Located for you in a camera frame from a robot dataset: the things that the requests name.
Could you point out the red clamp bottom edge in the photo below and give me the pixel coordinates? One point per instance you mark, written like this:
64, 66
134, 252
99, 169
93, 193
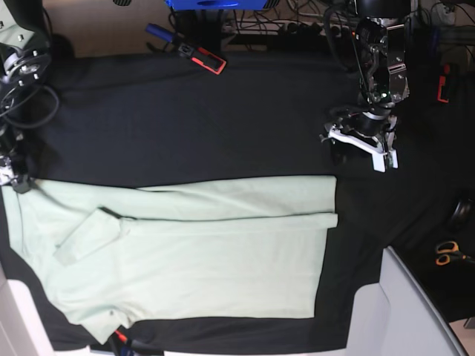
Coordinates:
121, 337

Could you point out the black round tape roll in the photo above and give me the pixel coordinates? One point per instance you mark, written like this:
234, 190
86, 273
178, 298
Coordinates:
460, 214

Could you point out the white table block left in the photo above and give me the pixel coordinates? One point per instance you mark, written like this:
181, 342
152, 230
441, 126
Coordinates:
22, 331

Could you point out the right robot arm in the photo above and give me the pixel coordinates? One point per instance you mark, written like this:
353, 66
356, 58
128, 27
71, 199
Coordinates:
25, 58

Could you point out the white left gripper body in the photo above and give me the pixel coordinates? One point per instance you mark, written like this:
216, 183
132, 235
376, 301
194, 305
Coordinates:
371, 130

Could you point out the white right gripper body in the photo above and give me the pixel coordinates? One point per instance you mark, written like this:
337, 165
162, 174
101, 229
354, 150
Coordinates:
11, 169

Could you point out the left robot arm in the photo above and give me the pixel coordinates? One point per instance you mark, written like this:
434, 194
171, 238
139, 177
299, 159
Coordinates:
378, 42

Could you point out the red black clamp right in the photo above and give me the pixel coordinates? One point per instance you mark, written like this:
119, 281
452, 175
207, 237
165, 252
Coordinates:
442, 89

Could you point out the black table cloth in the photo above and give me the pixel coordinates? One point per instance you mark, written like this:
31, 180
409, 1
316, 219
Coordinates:
136, 121

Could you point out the blue handle tool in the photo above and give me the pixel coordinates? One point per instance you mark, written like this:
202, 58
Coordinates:
160, 32

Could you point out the white power strip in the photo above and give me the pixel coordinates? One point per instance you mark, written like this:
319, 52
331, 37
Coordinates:
254, 27

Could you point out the blue cylinder right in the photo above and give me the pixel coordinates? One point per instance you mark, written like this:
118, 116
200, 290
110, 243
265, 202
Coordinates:
433, 42

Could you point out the red black clamp top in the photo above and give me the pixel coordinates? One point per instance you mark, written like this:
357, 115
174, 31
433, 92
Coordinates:
203, 58

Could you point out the blue plastic box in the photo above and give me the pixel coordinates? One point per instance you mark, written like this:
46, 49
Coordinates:
216, 4

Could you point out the orange handled scissors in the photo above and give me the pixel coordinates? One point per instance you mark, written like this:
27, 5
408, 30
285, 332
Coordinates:
448, 252

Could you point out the red black clamp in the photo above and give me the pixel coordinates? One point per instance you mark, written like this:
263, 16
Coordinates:
203, 58
442, 89

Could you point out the light green T-shirt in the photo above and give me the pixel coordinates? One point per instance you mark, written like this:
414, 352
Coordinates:
108, 257

